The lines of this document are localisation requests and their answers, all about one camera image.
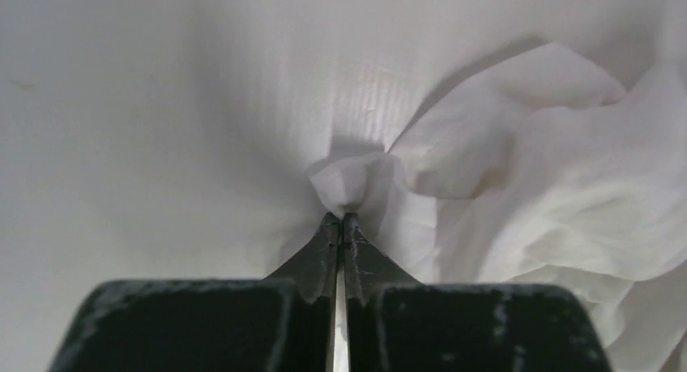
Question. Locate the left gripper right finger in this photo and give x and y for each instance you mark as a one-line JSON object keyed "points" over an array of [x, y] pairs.
{"points": [[397, 323]]}

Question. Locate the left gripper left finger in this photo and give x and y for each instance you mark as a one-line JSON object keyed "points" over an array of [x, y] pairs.
{"points": [[284, 322]]}

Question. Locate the white t shirt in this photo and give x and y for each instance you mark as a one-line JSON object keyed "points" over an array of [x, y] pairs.
{"points": [[542, 169]]}

